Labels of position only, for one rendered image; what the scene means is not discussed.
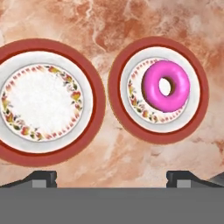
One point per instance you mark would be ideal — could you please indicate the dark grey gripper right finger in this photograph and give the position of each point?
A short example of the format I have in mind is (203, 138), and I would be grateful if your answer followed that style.
(179, 176)

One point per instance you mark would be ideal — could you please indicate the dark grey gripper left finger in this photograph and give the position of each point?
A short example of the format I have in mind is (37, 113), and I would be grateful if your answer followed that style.
(43, 177)

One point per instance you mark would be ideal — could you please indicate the red-rimmed floral plate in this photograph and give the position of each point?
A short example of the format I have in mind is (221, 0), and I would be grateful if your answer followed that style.
(40, 102)
(132, 96)

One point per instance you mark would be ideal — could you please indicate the pink glazed donut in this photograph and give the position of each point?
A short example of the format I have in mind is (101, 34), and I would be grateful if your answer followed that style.
(151, 87)

